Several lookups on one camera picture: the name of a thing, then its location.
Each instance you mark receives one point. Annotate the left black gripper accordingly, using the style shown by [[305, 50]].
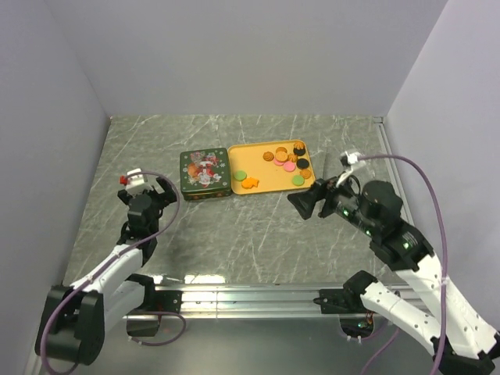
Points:
[[165, 198]]

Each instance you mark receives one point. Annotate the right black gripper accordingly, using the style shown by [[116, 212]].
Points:
[[304, 201]]

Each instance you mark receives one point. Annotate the metal tongs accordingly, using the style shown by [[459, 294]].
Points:
[[325, 165]]

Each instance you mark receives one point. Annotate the yellow serving tray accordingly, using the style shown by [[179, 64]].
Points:
[[271, 175]]

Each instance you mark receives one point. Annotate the gold tin lid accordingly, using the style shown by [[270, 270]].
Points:
[[205, 169]]

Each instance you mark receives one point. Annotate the green square cookie tin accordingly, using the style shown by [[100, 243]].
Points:
[[201, 194]]

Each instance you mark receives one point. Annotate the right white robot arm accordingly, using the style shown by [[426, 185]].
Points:
[[459, 340]]

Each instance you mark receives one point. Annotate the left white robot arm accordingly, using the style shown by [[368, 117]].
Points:
[[76, 317]]

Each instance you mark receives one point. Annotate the green round cookie right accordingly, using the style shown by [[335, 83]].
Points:
[[298, 180]]

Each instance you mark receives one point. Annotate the green round cookie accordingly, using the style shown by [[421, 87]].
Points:
[[298, 180], [240, 175]]

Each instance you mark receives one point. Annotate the brown cookie right edge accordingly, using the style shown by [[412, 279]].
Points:
[[306, 173]]

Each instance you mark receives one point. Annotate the pink round cookie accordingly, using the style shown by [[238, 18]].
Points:
[[289, 166]]

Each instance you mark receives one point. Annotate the black round cookie lower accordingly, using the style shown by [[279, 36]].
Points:
[[302, 163]]

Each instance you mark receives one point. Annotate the orange fish cookie left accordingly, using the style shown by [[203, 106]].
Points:
[[249, 183]]

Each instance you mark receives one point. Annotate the green round cookie left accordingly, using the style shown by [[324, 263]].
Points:
[[240, 175]]

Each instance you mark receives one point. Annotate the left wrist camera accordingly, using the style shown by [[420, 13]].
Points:
[[135, 182]]

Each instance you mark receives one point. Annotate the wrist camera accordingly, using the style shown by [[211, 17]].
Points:
[[352, 161], [135, 182]]

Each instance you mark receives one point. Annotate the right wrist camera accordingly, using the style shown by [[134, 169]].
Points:
[[352, 161]]

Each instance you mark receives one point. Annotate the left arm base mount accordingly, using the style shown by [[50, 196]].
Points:
[[159, 321]]

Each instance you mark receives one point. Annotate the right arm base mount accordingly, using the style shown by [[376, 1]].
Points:
[[355, 321]]

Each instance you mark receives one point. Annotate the aluminium rail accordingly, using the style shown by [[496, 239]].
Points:
[[223, 301]]

